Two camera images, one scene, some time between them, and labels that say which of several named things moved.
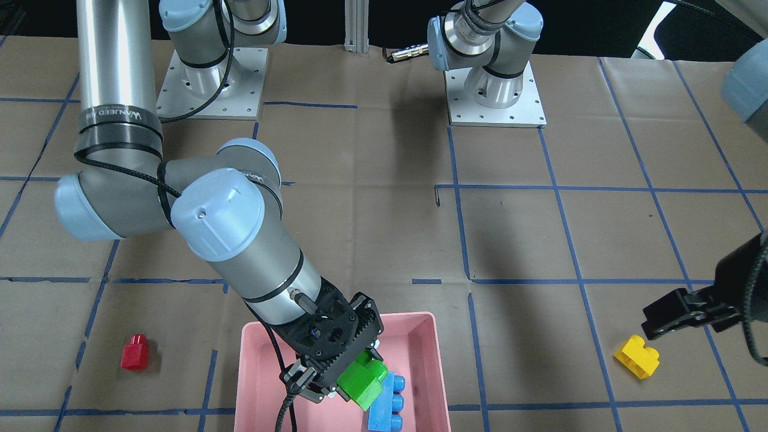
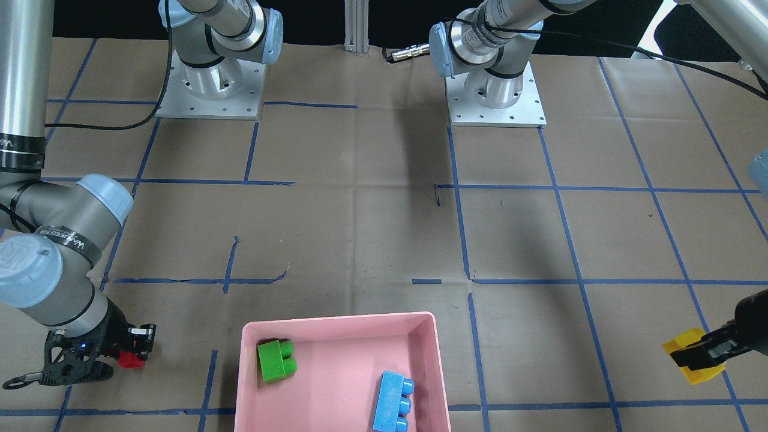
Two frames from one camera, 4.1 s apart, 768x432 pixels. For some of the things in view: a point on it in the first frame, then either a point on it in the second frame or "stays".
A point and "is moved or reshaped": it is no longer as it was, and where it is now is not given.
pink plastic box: [413, 348] stays
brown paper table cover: [543, 245] stays
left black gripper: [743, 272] -> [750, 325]
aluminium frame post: [356, 26] stays
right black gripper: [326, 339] -> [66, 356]
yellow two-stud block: [641, 361] -> [698, 375]
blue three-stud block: [382, 414] is moved or reshaped
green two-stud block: [362, 381] -> [276, 360]
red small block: [135, 354] stays
